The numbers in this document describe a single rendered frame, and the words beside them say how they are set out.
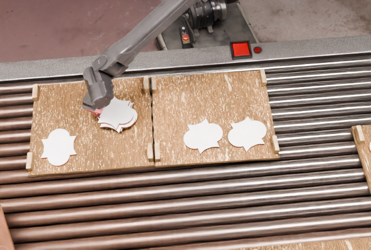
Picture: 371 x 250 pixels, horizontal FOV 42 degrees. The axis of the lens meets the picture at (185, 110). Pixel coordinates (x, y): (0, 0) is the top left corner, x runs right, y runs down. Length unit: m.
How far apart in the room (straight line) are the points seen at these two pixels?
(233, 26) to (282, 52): 0.98
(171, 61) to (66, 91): 0.40
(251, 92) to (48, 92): 0.72
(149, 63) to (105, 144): 0.38
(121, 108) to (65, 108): 0.20
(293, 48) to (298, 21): 1.34
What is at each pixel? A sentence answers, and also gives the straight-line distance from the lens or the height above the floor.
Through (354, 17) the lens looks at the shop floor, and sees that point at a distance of 3.35.
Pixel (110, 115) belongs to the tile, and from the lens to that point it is 1.64.
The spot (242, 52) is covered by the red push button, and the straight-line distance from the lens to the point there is 1.83.
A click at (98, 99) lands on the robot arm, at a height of 1.17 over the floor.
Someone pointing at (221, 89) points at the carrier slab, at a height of 0.94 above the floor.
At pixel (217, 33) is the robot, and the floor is 0.26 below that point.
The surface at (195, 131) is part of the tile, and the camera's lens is 1.62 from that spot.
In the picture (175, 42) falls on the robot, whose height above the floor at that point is 0.24.
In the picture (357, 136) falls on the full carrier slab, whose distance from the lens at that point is 1.71.
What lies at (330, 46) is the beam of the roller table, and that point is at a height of 0.92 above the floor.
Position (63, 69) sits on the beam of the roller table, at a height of 0.92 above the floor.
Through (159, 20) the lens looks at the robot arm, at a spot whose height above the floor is 1.33.
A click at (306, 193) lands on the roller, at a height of 0.92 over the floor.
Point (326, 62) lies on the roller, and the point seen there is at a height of 0.92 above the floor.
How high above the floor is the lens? 2.38
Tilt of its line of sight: 60 degrees down
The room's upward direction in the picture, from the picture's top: straight up
